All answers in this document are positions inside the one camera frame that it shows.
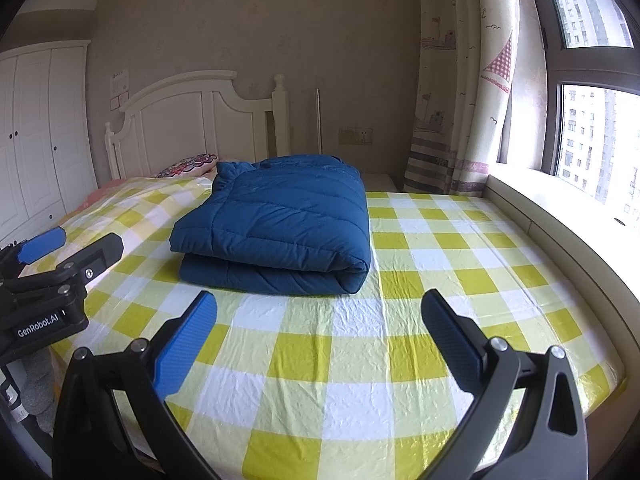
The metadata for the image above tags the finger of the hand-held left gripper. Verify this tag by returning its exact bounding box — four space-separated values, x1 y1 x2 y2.
50 232 124 296
15 226 67 266

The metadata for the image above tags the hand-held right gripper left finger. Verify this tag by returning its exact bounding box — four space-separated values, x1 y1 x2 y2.
52 290 221 480

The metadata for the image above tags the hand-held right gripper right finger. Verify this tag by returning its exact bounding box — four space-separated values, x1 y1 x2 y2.
421 289 590 480

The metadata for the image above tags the blue quilted puffer jacket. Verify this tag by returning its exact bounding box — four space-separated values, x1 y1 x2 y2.
169 155 372 296

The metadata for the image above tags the pink yellow floral bedsheet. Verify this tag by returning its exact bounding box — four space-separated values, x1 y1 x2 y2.
75 175 156 211

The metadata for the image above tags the grey cloth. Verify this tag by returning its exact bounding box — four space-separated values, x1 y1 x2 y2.
15 347 56 436

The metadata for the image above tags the white wardrobe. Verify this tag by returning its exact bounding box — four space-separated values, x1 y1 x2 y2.
0 40 98 246

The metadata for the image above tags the yellow white checkered bedsheet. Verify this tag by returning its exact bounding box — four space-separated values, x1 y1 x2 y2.
50 175 628 480

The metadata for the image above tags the colourful patterned pillow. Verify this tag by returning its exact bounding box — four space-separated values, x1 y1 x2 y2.
155 152 219 179

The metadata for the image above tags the white wooden headboard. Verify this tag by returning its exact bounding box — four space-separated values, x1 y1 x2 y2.
104 71 291 181

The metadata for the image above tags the beige window sill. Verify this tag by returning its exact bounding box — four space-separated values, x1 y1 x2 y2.
485 165 640 411

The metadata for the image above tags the printed sailboat curtain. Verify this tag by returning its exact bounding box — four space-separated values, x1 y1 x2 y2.
402 0 551 196

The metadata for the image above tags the dark framed window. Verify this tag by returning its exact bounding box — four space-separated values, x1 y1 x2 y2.
520 0 640 211

